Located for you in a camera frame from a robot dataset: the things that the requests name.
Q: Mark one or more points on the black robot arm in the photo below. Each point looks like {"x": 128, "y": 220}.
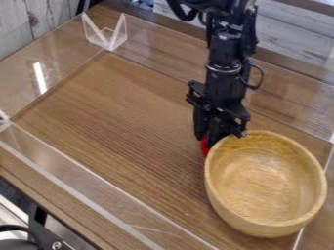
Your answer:
{"x": 230, "y": 30}

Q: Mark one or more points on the oval wooden bowl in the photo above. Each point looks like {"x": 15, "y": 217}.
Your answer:
{"x": 264, "y": 183}

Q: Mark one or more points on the black table leg frame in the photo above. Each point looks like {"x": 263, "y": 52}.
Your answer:
{"x": 44, "y": 237}

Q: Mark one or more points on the red plush strawberry toy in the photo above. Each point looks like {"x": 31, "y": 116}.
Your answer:
{"x": 204, "y": 148}

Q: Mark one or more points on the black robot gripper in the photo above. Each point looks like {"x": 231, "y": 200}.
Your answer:
{"x": 216, "y": 98}

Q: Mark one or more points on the clear acrylic front wall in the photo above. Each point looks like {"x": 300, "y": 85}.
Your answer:
{"x": 109, "y": 218}

